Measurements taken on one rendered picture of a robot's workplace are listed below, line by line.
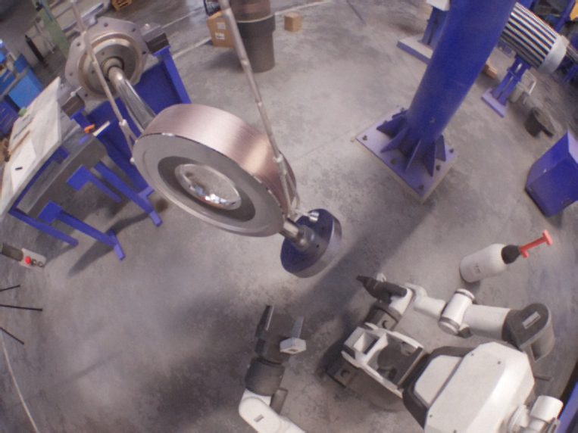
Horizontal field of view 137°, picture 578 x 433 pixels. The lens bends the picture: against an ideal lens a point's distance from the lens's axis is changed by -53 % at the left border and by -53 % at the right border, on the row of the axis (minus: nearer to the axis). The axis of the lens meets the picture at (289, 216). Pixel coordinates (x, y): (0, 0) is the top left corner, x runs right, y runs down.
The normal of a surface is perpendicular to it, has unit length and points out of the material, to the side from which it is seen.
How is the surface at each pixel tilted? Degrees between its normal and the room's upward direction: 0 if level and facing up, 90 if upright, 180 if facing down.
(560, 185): 90
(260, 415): 7
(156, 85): 90
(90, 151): 90
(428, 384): 70
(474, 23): 90
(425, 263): 0
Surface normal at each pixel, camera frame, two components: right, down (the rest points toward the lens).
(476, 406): -0.71, -0.70
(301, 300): -0.03, -0.38
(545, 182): -0.76, 0.62
